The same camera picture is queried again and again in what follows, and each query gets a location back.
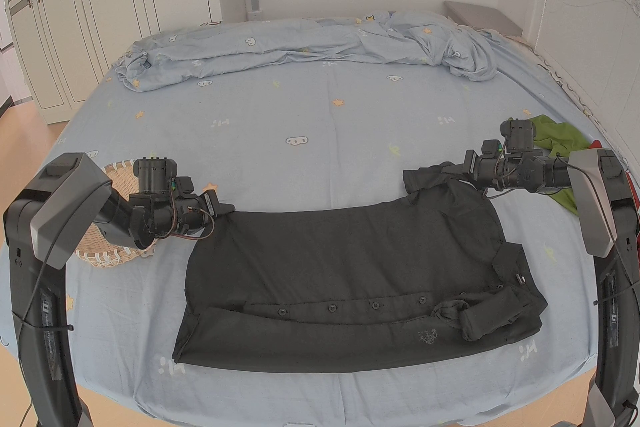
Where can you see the bed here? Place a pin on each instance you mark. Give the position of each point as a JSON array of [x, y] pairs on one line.
[[350, 124]]

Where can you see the pale blue quilt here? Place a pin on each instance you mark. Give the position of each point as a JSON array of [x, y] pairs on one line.
[[300, 44]]

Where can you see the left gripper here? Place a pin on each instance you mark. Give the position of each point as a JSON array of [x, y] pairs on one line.
[[205, 212]]

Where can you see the round woven basket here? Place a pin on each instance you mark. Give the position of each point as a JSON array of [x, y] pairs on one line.
[[100, 250]]

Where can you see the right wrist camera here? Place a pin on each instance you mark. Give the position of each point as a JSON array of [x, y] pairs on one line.
[[491, 148]]

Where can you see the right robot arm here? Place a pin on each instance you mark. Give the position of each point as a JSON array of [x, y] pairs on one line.
[[600, 200]]

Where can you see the grey bedside table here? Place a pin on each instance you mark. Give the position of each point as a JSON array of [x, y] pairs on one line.
[[480, 14]]

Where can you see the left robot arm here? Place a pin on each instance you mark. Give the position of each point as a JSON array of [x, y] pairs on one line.
[[60, 210]]

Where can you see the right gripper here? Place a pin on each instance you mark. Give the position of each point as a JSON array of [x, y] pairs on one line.
[[482, 170]]

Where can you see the green garment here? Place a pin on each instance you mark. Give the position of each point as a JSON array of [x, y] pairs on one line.
[[555, 135]]

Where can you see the red garment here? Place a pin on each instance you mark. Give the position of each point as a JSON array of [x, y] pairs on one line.
[[635, 195]]

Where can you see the black shirt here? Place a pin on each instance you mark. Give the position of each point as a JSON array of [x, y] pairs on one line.
[[350, 275]]

